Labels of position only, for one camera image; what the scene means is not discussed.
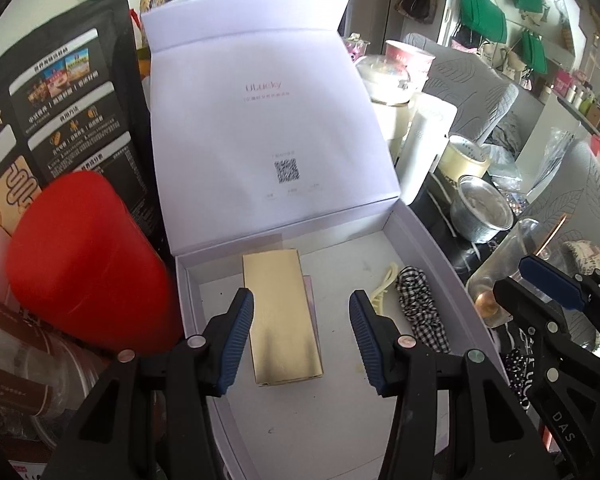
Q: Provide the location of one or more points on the white ribbed tube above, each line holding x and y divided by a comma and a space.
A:
425, 150

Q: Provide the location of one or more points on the white electric cooker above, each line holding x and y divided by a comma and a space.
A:
385, 95

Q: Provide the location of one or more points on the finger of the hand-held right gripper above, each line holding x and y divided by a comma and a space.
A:
540, 320
555, 282

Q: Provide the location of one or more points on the clear jar brown label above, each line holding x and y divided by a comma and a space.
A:
35, 375

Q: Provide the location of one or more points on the grey chair with leaf cover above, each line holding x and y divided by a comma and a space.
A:
580, 195
465, 90

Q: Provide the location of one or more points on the gold rectangular box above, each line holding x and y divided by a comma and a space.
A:
280, 315

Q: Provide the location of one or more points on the foil baking cup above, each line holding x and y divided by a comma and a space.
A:
482, 210

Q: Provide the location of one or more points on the black white checkered scrunchie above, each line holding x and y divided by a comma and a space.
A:
422, 305

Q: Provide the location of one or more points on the cream hair claw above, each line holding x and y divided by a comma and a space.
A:
382, 285

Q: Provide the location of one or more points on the glass mug with cartoon print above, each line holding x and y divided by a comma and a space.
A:
500, 270

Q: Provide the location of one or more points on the red cylindrical canister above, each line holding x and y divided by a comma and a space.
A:
90, 260

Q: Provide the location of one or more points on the pink paper cup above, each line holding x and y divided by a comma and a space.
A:
412, 60

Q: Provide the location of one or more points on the white gift box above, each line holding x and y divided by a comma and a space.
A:
260, 125

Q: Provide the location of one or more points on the beige tape roll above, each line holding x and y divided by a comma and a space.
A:
462, 157

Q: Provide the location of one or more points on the floral padded jacket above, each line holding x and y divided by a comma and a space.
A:
592, 257

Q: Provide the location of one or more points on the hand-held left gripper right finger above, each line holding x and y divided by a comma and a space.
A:
367, 340

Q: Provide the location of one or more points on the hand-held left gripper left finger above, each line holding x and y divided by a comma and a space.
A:
235, 340

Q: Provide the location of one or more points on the metal stirrer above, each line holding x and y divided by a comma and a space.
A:
550, 237

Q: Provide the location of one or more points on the clear plastic bag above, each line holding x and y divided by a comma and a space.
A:
555, 160

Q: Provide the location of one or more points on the black printed snack bag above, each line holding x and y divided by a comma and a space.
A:
65, 120

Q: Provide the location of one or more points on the row of bottles and jars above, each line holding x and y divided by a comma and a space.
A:
592, 105

